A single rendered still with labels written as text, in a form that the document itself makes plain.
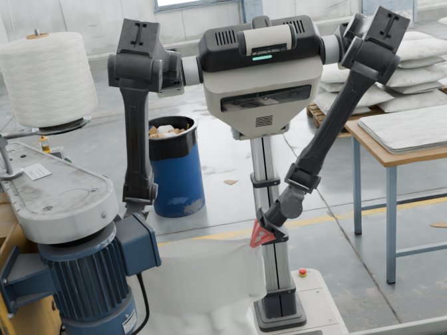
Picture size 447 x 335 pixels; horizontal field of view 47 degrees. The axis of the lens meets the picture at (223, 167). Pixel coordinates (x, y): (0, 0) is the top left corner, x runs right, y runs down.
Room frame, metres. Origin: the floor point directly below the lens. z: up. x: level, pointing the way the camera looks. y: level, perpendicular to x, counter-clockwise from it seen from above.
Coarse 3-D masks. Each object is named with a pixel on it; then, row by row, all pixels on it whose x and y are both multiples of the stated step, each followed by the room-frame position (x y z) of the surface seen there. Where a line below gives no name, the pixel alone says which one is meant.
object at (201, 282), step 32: (160, 256) 1.24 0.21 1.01; (192, 256) 1.17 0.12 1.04; (224, 256) 1.19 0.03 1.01; (256, 256) 1.21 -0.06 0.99; (160, 288) 1.19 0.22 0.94; (192, 288) 1.17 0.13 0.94; (224, 288) 1.19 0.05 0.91; (256, 288) 1.21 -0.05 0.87; (160, 320) 1.18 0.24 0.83; (192, 320) 1.15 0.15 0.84; (224, 320) 1.15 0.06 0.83
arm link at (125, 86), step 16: (112, 64) 1.05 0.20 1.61; (160, 64) 1.05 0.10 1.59; (112, 80) 1.06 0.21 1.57; (128, 80) 1.08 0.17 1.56; (160, 80) 1.07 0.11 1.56; (128, 96) 1.07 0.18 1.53; (144, 96) 1.06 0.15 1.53; (128, 112) 1.08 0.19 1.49; (144, 112) 1.09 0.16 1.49; (128, 128) 1.10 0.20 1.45; (144, 128) 1.10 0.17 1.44; (128, 144) 1.12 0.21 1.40; (144, 144) 1.12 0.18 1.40; (128, 160) 1.14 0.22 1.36; (144, 160) 1.14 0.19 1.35; (128, 176) 1.16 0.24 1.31; (144, 176) 1.16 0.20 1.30; (128, 192) 1.19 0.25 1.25; (144, 192) 1.18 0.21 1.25
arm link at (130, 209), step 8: (152, 184) 1.20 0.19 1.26; (152, 192) 1.19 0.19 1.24; (128, 200) 1.19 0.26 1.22; (136, 200) 1.20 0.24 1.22; (144, 200) 1.20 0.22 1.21; (152, 200) 1.19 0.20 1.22; (128, 208) 1.15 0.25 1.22; (136, 208) 1.15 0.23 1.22; (144, 208) 1.16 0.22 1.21; (128, 216) 1.12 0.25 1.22
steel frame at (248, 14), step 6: (246, 0) 8.81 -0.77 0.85; (252, 0) 8.81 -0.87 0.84; (258, 0) 8.81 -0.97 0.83; (246, 6) 8.80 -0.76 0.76; (252, 6) 8.80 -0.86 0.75; (258, 6) 8.81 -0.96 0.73; (246, 12) 8.80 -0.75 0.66; (252, 12) 8.80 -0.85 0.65; (258, 12) 8.81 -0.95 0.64; (246, 18) 8.80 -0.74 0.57; (252, 18) 8.80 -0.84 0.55
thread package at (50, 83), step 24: (0, 48) 0.97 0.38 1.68; (24, 48) 0.94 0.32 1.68; (48, 48) 0.94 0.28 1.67; (72, 48) 0.97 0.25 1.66; (24, 72) 0.93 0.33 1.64; (48, 72) 0.94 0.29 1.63; (72, 72) 0.96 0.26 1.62; (24, 96) 0.94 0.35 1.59; (48, 96) 0.93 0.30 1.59; (72, 96) 0.95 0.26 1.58; (96, 96) 1.02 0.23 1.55; (24, 120) 0.95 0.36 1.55; (48, 120) 0.93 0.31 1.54; (72, 120) 0.94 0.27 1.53
